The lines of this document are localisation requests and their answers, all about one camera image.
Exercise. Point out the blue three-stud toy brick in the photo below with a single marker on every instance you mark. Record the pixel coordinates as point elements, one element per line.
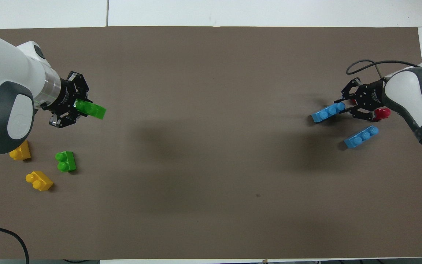
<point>359,138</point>
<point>324,114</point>

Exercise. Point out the green two-stud toy brick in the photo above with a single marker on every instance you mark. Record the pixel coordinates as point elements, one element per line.
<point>66,161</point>
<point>93,110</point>

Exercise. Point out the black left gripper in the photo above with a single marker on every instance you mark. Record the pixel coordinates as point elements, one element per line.
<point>62,97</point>

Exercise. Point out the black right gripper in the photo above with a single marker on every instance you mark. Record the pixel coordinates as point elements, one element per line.
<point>370,97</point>

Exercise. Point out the brown table mat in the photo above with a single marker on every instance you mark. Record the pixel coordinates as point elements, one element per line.
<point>211,154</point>

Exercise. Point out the red one-stud toy brick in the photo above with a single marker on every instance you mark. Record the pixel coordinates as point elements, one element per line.
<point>353,99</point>
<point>382,114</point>

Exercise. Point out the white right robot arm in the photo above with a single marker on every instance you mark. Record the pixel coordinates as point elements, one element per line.
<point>408,95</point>

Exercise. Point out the yellow two-stud toy brick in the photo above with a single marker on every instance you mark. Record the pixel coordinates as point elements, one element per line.
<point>21,151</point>
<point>40,180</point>

